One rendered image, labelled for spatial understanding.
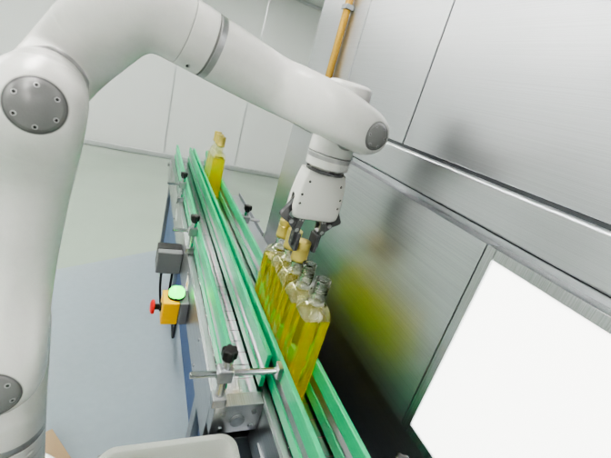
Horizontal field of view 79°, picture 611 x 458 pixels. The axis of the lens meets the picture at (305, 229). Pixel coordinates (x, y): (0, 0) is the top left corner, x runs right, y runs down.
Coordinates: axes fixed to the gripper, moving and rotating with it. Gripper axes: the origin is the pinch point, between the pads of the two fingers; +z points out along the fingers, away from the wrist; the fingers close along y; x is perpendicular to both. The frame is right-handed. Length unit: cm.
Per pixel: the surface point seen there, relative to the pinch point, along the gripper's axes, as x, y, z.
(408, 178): 8.3, -13.0, -18.4
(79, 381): -24, 41, 58
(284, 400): 18.0, 3.4, 24.5
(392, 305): 17.7, -12.4, 3.4
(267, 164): -585, -173, 110
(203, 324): -9.1, 14.7, 28.5
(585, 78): 30, -16, -38
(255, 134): -584, -139, 62
